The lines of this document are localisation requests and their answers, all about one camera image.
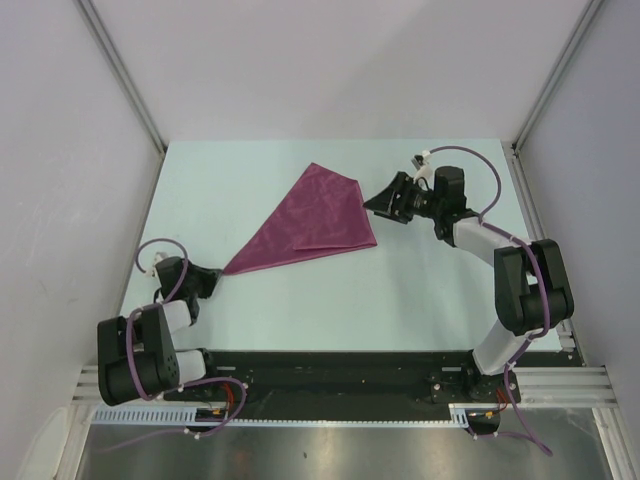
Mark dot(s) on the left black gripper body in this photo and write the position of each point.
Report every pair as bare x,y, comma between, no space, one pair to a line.
192,283

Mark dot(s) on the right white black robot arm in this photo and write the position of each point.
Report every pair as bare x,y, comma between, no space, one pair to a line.
531,287

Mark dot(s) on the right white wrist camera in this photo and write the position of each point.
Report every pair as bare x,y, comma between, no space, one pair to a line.
421,163

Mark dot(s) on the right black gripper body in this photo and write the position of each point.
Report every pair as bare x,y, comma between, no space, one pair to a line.
424,203

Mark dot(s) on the aluminium rail frame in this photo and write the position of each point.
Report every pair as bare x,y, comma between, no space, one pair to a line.
538,387

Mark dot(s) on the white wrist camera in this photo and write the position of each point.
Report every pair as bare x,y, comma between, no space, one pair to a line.
158,257
421,163

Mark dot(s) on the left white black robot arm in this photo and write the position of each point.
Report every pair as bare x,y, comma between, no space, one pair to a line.
137,358

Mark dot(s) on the light blue cable duct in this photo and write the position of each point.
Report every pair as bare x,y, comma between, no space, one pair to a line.
431,416

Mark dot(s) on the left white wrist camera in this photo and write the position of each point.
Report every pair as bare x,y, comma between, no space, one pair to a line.
158,257

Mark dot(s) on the purple cloth napkin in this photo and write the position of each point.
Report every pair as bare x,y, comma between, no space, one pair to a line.
321,215

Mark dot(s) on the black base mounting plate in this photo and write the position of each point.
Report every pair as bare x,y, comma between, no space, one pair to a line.
263,382

